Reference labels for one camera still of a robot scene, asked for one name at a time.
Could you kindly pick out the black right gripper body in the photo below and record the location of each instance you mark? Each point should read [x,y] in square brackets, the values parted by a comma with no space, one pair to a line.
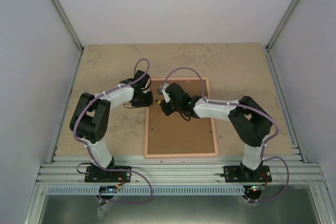
[177,105]

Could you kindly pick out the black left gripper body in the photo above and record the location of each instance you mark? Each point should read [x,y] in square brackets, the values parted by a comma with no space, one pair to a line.
[143,101]

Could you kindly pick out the pink picture frame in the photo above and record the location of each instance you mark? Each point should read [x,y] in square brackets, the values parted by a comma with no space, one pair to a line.
[214,140]

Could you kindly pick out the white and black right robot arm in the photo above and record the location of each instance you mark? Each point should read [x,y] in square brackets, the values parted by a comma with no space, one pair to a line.
[251,123]

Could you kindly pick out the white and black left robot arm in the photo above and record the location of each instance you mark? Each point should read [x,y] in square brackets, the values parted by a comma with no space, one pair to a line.
[90,119]

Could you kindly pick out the clear plastic bag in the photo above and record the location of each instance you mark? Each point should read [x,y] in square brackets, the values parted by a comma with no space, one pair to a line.
[102,209]

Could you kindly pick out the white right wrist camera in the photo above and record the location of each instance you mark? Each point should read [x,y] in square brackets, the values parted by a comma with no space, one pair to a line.
[162,91]

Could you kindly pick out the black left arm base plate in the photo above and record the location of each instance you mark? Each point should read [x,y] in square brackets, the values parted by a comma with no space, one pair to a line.
[97,175]

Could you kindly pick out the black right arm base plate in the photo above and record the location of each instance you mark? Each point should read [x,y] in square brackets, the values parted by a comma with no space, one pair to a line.
[236,175]

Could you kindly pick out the left aluminium corner post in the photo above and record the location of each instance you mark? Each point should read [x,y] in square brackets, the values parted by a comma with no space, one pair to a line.
[62,14]

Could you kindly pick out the aluminium corner post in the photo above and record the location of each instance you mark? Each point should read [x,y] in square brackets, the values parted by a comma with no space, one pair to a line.
[285,18]
[62,14]

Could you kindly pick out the aluminium rail mounting base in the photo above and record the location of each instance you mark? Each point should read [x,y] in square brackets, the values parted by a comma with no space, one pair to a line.
[181,171]

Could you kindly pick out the grey slotted cable duct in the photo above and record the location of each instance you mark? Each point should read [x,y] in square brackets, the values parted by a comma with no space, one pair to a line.
[143,190]

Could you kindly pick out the right aluminium corner post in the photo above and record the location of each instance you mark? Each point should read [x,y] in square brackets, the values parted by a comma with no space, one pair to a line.
[285,18]

